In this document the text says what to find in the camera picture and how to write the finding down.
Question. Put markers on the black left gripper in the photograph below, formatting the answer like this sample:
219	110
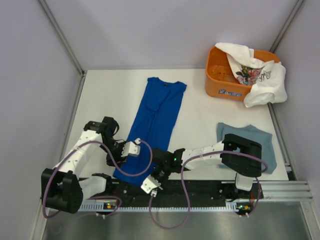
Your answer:
119	159

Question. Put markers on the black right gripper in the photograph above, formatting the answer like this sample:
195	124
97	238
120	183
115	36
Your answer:
162	183

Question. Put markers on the blue printed t shirt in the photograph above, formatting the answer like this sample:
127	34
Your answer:
154	122

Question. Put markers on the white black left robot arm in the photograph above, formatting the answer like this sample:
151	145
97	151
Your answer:
62	188

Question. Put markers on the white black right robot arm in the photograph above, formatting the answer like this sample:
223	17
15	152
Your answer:
241	155

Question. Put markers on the folded grey blue t shirt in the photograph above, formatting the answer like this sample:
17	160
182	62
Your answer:
252	133

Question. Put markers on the orange plastic basket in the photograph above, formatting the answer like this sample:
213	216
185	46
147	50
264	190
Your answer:
220	80

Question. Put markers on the white floral t shirt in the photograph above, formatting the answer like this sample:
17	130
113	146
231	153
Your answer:
266	78

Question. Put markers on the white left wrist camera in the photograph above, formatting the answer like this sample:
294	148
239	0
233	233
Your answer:
131	148

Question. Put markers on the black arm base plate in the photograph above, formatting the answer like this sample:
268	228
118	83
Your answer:
202	193

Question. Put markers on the grey slotted cable duct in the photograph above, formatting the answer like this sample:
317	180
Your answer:
99	206

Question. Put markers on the aluminium frame rail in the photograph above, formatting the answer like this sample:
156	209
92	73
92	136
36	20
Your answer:
279	191

